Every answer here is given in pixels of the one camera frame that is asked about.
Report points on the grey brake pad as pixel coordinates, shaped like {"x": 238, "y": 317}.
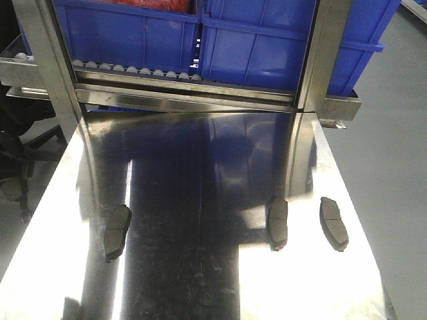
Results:
{"x": 277, "y": 224}
{"x": 332, "y": 224}
{"x": 115, "y": 232}

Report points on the blue plastic bin right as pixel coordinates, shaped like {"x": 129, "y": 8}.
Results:
{"x": 263, "y": 43}

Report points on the blue plastic bin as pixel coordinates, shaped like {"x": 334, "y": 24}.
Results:
{"x": 263, "y": 43}
{"x": 131, "y": 36}

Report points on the blue plastic bin left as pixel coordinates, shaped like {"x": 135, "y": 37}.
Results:
{"x": 131, "y": 36}

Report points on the black office chair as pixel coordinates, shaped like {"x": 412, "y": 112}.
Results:
{"x": 18, "y": 159}

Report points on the stainless steel rack frame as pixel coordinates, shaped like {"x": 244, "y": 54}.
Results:
{"x": 70, "y": 89}

